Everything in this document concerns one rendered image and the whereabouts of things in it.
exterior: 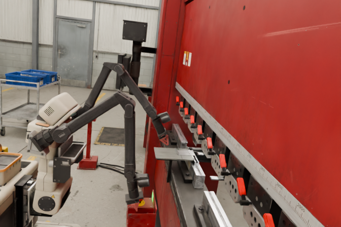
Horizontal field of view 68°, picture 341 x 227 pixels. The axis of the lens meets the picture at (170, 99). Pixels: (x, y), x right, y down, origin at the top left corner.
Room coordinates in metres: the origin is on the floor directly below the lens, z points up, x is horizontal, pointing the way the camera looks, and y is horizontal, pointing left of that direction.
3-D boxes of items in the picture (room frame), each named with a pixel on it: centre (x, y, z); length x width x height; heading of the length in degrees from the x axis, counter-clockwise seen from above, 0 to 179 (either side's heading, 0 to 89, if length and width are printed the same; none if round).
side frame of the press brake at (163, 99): (2.73, -0.22, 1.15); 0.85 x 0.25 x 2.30; 99
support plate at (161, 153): (1.72, -0.07, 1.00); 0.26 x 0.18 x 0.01; 99
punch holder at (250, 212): (0.78, -0.37, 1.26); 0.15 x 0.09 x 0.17; 9
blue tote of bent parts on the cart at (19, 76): (4.10, 2.39, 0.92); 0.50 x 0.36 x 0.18; 94
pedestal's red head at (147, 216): (1.37, 0.10, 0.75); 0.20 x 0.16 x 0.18; 11
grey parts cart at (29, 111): (4.27, 2.38, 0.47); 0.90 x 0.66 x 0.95; 4
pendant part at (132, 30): (2.90, 0.47, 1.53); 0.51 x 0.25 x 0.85; 6
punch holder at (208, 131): (1.37, -0.27, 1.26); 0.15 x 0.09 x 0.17; 9
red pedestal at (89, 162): (3.21, 1.02, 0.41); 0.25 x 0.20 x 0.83; 99
